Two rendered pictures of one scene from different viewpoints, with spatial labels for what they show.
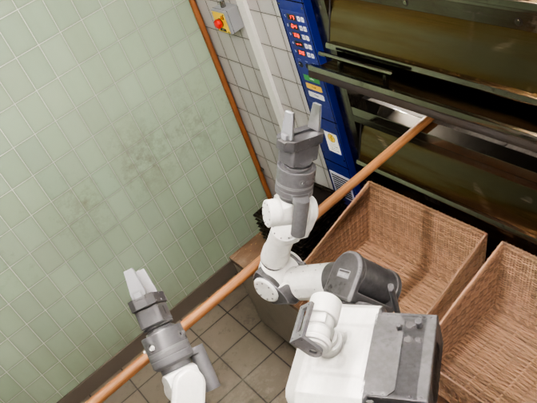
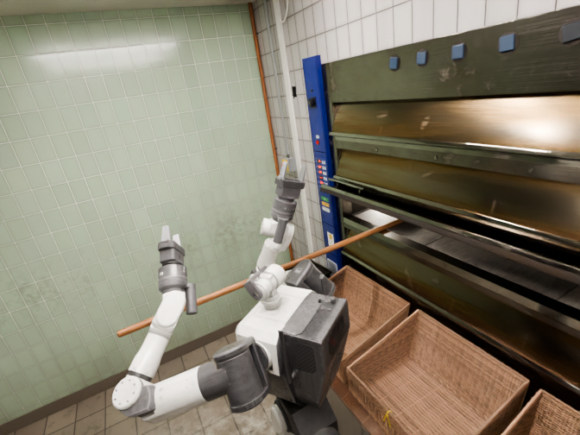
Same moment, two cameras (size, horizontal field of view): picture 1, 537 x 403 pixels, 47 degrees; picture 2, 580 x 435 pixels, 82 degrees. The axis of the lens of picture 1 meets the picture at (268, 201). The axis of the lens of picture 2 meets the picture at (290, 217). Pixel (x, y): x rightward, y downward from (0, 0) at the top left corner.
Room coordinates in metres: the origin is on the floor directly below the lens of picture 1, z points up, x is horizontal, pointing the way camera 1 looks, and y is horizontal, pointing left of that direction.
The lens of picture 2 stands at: (-0.08, -0.12, 2.02)
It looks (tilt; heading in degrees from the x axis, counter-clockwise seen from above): 21 degrees down; 1
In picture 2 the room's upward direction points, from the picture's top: 9 degrees counter-clockwise
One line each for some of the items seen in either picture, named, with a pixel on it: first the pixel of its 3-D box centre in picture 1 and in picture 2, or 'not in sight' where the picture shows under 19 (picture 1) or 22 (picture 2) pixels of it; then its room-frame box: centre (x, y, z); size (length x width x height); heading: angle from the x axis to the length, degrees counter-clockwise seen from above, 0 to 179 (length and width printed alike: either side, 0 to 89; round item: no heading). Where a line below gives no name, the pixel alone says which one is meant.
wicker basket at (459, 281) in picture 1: (387, 268); (345, 316); (1.53, -0.32, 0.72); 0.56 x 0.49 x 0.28; 27
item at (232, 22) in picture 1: (227, 17); (289, 164); (2.46, -0.12, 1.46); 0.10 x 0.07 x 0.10; 26
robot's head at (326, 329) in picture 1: (322, 325); (269, 285); (0.79, -0.01, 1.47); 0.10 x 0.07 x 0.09; 149
